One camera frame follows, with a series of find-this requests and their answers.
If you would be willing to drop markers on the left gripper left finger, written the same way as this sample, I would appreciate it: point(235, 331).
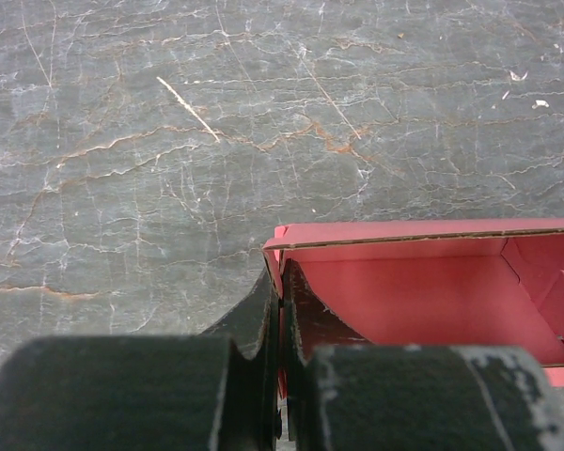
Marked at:
point(216, 390)

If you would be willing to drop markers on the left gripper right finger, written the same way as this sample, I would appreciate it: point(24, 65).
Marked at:
point(345, 393)

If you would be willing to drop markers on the pink paper box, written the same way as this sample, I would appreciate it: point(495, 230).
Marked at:
point(487, 282)

